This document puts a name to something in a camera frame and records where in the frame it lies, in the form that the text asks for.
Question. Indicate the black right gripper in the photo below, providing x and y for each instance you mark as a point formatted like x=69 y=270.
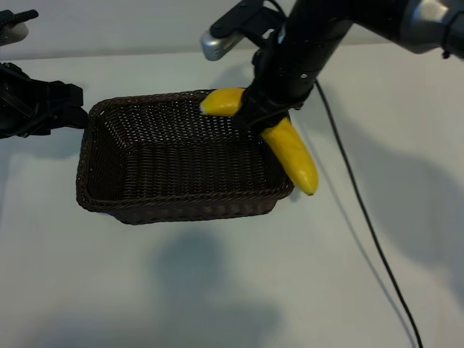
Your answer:
x=293 y=69

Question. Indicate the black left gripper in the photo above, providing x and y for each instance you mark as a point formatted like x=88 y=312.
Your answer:
x=20 y=105

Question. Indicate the yellow banana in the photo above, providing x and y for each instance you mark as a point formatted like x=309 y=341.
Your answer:
x=293 y=156

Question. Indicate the dark brown woven basket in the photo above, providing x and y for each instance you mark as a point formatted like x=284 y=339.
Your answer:
x=174 y=170

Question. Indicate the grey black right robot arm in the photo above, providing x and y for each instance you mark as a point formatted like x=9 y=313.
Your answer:
x=427 y=25

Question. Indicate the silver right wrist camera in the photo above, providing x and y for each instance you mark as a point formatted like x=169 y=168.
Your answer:
x=217 y=47

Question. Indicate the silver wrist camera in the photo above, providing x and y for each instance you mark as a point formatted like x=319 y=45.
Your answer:
x=12 y=34
x=217 y=47

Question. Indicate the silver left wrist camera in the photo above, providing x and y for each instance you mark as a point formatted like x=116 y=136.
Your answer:
x=12 y=34

